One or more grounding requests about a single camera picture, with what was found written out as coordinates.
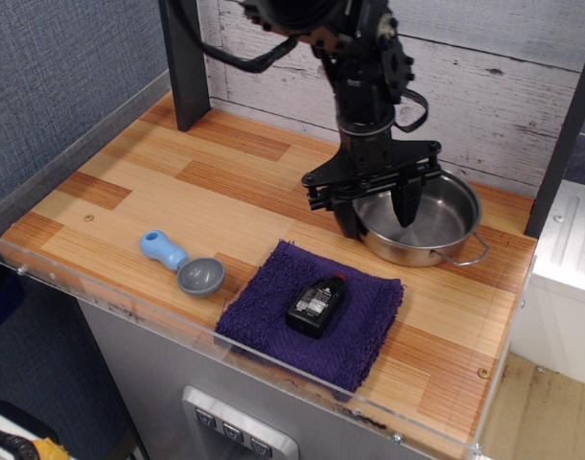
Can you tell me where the dark grey left post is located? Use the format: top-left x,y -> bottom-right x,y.
158,1 -> 211,131

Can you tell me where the silver dispenser button panel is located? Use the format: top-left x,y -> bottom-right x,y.
181,385 -> 300,459

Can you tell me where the dark grey post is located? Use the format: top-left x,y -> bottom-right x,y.
524,63 -> 585,239
158,1 -> 211,131

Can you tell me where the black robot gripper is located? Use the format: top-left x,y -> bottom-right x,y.
302,129 -> 441,240

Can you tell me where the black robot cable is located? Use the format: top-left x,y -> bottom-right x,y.
196,35 -> 298,75

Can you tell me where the small black bottle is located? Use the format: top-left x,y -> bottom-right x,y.
286,273 -> 346,338

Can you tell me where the dark grey right post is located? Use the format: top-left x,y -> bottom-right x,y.
524,63 -> 585,239

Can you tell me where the clear acrylic guard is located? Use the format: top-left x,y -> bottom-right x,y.
0,66 -> 538,460

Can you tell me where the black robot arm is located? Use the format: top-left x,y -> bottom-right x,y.
242,1 -> 441,239

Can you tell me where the stainless steel pan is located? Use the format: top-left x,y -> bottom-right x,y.
353,171 -> 490,267

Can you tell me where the white aluminium side unit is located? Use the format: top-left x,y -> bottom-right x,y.
510,180 -> 585,383

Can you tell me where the blue grey toy scoop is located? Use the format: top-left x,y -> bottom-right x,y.
139,230 -> 226,298

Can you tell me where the purple towel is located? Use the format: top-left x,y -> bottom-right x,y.
216,241 -> 404,392

